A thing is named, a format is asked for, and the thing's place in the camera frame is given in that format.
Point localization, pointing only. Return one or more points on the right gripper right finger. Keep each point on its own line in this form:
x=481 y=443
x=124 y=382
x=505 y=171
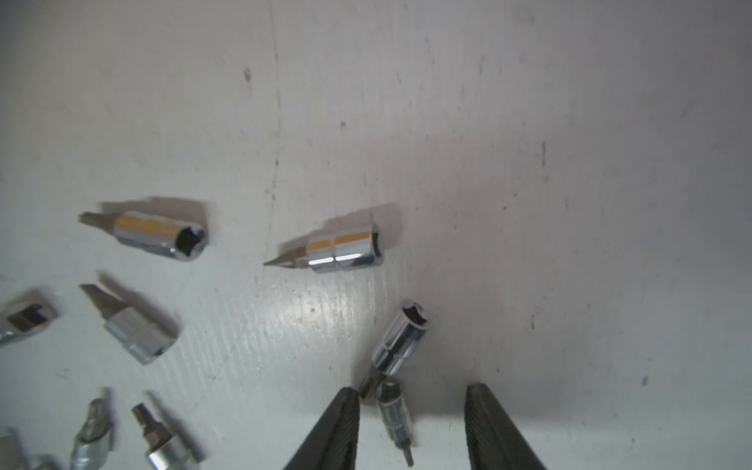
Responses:
x=493 y=440

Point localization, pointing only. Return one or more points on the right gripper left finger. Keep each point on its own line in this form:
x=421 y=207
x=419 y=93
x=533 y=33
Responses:
x=333 y=441

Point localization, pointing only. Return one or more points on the silver bit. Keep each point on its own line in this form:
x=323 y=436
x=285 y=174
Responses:
x=93 y=442
x=397 y=344
x=343 y=250
x=390 y=400
x=141 y=336
x=161 y=236
x=167 y=450

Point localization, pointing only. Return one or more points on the silver bit pair right piece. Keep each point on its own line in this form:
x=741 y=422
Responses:
x=25 y=319

